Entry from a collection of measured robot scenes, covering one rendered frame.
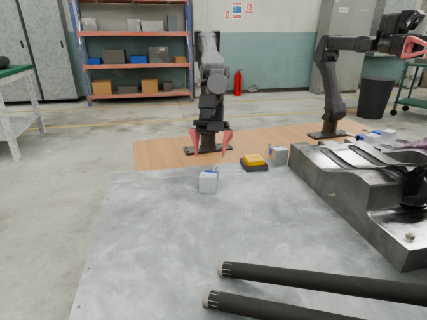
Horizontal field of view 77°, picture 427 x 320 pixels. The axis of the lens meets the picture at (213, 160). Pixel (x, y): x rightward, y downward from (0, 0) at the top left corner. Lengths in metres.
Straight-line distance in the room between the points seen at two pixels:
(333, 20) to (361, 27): 0.69
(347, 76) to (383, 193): 6.41
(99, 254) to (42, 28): 5.58
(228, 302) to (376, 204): 0.41
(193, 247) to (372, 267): 0.38
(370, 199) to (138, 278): 0.53
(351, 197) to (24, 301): 1.61
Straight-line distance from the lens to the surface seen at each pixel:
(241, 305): 0.50
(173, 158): 1.06
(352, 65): 7.10
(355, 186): 0.73
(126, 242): 0.68
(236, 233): 0.67
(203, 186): 0.81
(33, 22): 6.10
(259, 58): 6.52
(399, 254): 0.68
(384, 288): 0.51
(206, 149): 1.09
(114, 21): 6.12
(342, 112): 1.34
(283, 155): 1.02
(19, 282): 1.95
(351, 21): 6.91
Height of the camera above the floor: 1.23
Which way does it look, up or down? 25 degrees down
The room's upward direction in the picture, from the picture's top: straight up
